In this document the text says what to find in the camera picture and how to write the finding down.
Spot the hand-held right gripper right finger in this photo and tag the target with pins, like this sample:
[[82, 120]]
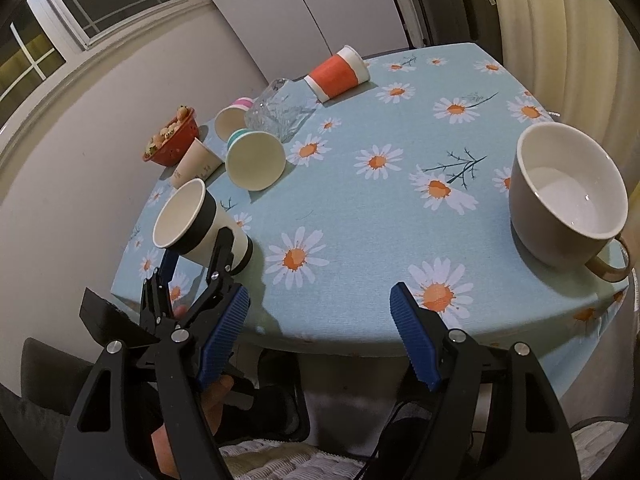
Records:
[[414, 340]]

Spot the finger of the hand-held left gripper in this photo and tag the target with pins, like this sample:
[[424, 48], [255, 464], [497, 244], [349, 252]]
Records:
[[220, 260], [170, 272]]

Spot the large grey ceramic mug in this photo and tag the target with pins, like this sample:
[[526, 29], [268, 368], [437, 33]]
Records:
[[540, 220]]

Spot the red bowl with food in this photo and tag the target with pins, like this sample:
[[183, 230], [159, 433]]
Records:
[[175, 147]]

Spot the black and white paper cup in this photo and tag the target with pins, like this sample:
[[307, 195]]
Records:
[[200, 220]]

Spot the beige paper cup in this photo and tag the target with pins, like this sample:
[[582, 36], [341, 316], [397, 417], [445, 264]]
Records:
[[197, 162]]

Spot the grey cushion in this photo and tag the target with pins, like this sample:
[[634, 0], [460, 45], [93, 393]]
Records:
[[35, 400]]

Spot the pink striped paper cup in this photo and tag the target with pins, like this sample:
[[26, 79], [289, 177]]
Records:
[[230, 120]]

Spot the white quilted cushion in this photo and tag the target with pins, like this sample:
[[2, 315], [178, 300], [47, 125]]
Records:
[[290, 460]]

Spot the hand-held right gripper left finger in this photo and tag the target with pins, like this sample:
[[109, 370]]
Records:
[[223, 336]]

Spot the white framed window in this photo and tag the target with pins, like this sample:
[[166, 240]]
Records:
[[100, 5]]

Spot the blue daisy print tablecloth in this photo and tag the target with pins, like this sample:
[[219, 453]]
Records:
[[360, 210]]

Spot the orange and white cup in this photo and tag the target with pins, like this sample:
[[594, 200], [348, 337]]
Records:
[[335, 76]]

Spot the teal striped paper cup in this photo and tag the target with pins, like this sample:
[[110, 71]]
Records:
[[252, 162]]

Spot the cream curtain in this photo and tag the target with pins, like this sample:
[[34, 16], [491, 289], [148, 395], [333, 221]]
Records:
[[560, 35]]

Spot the person's left hand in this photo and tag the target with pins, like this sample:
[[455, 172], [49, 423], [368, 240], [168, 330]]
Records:
[[212, 407]]

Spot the white wardrobe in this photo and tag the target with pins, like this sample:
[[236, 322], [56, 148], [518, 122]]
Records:
[[300, 10]]

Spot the dark door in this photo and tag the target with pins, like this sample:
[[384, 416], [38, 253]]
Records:
[[460, 5]]

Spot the black chair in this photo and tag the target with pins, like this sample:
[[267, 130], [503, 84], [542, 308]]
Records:
[[280, 395]]

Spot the clear glass cup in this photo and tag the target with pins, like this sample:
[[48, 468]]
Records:
[[277, 110]]

